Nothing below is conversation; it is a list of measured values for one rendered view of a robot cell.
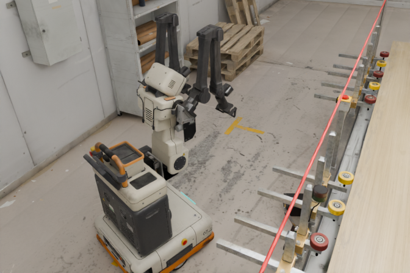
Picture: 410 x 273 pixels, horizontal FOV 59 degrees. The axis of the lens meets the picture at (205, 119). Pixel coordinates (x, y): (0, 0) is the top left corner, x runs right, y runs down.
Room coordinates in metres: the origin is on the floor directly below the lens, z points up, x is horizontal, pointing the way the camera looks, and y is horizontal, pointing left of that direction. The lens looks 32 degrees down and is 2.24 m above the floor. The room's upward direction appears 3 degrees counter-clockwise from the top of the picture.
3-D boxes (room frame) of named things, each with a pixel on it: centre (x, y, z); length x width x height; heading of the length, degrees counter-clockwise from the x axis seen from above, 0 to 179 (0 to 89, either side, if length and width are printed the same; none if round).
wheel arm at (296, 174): (1.62, -0.59, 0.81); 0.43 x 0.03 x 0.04; 60
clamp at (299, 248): (1.15, -0.43, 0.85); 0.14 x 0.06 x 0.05; 150
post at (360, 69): (2.48, -1.18, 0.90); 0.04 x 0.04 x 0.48; 60
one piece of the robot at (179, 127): (2.06, 0.19, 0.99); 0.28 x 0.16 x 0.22; 40
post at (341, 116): (1.83, -0.82, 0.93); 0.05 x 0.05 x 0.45; 60
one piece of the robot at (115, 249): (1.64, 0.65, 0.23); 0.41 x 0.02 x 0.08; 40
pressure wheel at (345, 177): (1.52, -0.76, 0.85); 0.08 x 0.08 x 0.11
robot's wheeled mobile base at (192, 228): (1.87, 0.41, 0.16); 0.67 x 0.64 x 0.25; 130
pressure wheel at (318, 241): (1.10, -0.49, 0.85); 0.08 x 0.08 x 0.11
